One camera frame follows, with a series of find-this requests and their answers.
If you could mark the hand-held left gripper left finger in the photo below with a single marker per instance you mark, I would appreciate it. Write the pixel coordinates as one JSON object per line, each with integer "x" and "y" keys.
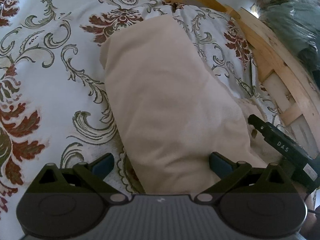
{"x": 102, "y": 166}

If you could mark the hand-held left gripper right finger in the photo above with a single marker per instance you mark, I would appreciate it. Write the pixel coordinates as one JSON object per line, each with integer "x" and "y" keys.
{"x": 220, "y": 166}

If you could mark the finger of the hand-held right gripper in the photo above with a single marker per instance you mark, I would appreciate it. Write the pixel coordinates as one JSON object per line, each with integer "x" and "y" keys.
{"x": 258, "y": 125}

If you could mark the beige pillow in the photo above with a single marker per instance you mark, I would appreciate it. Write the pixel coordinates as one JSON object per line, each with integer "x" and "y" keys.
{"x": 170, "y": 100}

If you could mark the grey-green plastic bag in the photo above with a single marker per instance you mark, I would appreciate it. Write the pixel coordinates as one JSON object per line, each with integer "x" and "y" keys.
{"x": 295, "y": 27}

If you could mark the floral patterned bedsheet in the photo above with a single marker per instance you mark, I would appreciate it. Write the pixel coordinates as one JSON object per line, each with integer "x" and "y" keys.
{"x": 50, "y": 67}

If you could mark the wooden bed frame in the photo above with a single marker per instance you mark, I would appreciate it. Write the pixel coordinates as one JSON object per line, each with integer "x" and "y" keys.
{"x": 275, "y": 52}

